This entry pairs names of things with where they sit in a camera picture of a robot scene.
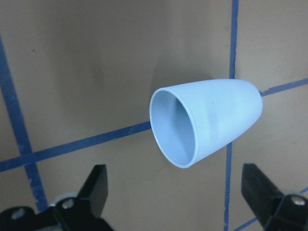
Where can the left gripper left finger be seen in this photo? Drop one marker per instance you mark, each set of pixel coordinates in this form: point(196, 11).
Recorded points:
point(83, 211)

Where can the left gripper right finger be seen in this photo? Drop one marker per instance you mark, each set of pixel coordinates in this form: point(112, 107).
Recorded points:
point(275, 209)

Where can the light blue plastic cup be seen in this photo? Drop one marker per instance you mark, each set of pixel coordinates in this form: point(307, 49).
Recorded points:
point(192, 121)

